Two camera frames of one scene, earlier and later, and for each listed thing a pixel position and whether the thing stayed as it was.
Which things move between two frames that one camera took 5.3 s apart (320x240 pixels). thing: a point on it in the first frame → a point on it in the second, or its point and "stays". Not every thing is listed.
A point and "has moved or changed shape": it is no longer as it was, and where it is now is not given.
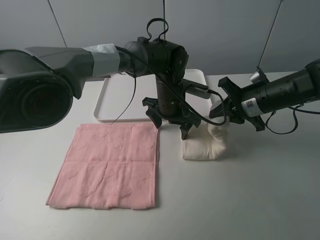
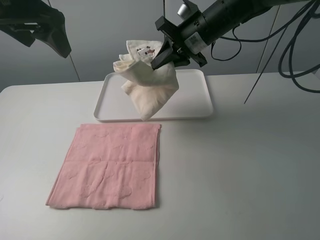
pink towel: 109,166 stays
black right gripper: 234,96 → 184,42
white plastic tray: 121,95 stays
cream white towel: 206,142 has moved or changed shape
